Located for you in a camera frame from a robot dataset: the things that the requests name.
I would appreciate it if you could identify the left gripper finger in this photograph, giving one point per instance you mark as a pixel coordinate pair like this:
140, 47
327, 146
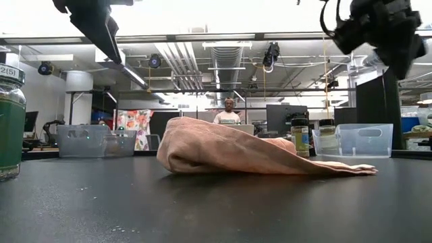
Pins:
115, 32
94, 27

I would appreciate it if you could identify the clear plastic bin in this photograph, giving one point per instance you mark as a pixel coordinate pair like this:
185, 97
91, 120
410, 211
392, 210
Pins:
244, 130
364, 148

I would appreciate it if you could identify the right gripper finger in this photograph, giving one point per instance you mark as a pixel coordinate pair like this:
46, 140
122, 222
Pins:
401, 55

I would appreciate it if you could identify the person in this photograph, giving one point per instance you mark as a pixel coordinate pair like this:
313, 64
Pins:
105, 122
227, 116

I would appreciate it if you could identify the silver ventilation duct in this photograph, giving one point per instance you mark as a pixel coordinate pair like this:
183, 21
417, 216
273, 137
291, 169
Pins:
227, 60

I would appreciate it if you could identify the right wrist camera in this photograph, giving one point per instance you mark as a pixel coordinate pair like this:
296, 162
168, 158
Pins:
349, 37

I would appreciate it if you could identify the round ceiling camera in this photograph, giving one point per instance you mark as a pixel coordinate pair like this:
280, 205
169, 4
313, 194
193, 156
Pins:
154, 61
45, 68

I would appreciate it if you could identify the dark partition screen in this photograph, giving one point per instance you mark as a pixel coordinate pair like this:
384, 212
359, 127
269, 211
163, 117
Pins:
162, 123

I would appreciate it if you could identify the smoky grey plastic bin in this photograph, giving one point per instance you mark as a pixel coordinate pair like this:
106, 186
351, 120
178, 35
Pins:
77, 148

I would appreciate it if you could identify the long overhead beam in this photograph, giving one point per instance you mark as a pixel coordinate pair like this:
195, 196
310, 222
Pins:
168, 38

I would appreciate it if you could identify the yellow label black lid jar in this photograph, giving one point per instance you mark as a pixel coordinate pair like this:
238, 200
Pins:
300, 141
326, 123

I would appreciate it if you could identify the wooden side table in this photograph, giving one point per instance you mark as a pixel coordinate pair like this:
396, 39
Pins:
416, 135

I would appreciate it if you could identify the pink towel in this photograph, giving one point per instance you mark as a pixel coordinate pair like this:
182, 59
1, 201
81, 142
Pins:
219, 148

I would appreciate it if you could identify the blue storage container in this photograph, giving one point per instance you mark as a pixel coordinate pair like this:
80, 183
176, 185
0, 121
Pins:
410, 124

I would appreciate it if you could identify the white round column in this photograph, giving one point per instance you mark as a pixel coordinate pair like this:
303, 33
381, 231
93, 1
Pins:
79, 101

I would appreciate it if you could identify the black hanging ceiling device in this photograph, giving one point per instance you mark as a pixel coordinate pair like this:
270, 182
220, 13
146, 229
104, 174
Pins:
271, 54

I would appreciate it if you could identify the small black monitor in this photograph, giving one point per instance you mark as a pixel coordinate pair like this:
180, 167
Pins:
31, 121

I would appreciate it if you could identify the black table mat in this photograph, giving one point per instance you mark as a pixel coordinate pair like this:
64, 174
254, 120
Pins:
216, 209

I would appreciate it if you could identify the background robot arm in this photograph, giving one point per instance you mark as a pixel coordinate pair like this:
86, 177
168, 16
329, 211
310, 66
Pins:
45, 129

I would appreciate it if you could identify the black partition panel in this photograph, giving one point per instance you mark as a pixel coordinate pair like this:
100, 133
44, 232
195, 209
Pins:
378, 118

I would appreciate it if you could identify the floral patterned cloth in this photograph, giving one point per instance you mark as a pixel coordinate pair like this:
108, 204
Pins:
135, 121

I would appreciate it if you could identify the grey office chair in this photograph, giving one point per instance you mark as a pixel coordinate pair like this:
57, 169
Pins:
152, 141

